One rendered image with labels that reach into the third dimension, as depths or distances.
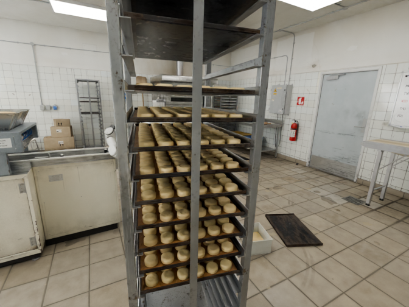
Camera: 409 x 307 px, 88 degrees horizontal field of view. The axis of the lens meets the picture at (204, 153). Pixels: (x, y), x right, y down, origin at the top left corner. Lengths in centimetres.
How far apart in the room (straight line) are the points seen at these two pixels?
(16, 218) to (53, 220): 33
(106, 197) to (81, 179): 32
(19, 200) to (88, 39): 492
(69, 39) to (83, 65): 61
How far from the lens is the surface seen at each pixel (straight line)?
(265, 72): 76
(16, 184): 230
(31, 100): 658
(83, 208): 257
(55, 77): 651
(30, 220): 242
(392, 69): 475
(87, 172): 242
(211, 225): 91
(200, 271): 98
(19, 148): 221
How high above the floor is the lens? 147
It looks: 15 degrees down
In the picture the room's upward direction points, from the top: 2 degrees clockwise
